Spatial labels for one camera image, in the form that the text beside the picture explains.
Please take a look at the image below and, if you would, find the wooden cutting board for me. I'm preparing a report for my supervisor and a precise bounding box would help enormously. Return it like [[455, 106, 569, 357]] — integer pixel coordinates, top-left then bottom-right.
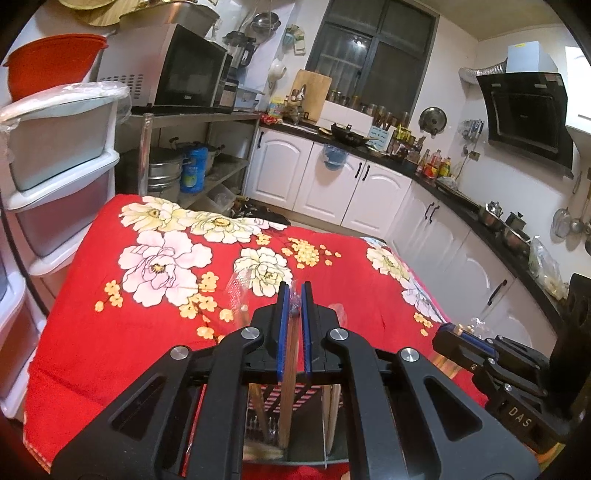
[[291, 69, 333, 123]]

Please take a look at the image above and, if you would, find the blue plastic container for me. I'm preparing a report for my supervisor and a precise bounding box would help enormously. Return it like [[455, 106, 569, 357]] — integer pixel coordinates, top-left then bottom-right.
[[181, 148, 208, 193]]

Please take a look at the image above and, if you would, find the red floral blanket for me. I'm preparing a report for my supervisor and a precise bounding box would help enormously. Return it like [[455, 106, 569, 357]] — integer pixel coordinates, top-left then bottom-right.
[[23, 194, 490, 480]]

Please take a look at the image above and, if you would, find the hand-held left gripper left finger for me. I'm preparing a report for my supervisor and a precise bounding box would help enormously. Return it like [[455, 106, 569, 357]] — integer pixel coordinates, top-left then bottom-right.
[[51, 282, 291, 480]]

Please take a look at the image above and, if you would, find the olive plastic utensil holder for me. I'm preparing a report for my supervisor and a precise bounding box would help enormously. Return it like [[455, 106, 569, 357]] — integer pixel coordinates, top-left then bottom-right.
[[242, 383, 350, 468]]

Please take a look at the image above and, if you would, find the white storage box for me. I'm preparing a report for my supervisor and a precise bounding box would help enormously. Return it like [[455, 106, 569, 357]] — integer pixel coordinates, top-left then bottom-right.
[[321, 99, 375, 134]]

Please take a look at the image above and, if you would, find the metal steamer pot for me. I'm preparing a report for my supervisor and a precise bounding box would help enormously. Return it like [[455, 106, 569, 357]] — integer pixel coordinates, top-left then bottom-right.
[[124, 148, 190, 195]]

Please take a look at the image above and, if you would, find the black wok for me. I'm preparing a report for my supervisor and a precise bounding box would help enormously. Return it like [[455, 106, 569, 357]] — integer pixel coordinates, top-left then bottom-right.
[[330, 122, 370, 148]]

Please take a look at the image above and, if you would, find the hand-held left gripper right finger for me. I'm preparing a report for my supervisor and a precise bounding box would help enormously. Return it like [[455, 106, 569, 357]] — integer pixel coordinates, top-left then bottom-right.
[[302, 282, 541, 480]]

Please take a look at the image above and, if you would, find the hanging metal bowl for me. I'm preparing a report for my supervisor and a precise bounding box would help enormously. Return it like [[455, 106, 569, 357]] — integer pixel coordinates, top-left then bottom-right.
[[252, 11, 281, 35]]

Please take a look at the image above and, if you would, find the red plastic basin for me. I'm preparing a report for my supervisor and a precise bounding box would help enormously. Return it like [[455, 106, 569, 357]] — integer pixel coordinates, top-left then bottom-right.
[[4, 34, 109, 102]]

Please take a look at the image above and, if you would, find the black range hood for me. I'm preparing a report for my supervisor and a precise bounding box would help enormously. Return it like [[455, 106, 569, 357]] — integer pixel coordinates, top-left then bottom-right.
[[475, 41, 575, 178]]

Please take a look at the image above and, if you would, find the metal pot lid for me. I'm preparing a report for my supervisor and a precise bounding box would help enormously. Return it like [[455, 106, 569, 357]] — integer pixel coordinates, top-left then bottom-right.
[[419, 107, 448, 136]]

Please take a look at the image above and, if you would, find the metal cooking pot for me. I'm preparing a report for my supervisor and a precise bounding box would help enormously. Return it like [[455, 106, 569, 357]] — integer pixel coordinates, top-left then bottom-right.
[[479, 200, 506, 232], [502, 211, 532, 252]]

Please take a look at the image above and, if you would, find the blender jug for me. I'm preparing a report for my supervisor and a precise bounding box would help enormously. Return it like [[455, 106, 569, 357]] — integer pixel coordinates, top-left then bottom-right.
[[224, 30, 257, 70]]

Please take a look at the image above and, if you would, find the silver microwave oven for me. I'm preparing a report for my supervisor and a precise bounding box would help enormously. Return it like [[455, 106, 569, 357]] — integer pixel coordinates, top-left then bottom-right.
[[99, 23, 234, 114]]

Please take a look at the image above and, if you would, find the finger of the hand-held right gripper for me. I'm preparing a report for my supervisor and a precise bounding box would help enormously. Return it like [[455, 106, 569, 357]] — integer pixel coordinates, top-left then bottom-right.
[[431, 323, 502, 404], [494, 336, 550, 398]]

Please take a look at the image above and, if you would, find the dark framed window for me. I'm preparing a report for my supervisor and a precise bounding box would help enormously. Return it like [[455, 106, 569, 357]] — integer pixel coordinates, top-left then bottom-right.
[[307, 0, 439, 116]]

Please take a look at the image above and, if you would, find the hanging metal strainer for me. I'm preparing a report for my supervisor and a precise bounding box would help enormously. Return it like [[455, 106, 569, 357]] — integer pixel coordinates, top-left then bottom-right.
[[553, 205, 573, 238]]

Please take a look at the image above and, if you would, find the group of sauce bottles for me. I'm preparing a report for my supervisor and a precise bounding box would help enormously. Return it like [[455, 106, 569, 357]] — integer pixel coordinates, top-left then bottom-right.
[[418, 148, 453, 178]]

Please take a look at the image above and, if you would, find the metal shelf rack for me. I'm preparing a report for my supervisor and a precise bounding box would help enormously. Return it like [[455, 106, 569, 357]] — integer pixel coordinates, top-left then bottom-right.
[[129, 108, 262, 208]]

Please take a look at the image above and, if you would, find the blue plastic bag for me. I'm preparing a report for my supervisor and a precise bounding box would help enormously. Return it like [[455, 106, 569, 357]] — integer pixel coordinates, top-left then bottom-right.
[[322, 143, 347, 169]]

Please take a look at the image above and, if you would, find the clear plastic bag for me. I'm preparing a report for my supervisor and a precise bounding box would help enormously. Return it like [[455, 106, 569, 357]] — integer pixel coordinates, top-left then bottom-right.
[[529, 235, 568, 298]]

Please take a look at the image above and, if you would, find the black kitchen countertop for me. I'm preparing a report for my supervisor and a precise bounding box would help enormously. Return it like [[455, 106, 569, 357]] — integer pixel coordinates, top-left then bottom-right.
[[259, 117, 568, 315]]

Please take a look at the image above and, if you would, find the silver exhaust duct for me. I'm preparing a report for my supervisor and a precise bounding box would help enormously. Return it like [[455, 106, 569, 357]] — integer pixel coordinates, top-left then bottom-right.
[[459, 62, 509, 86]]

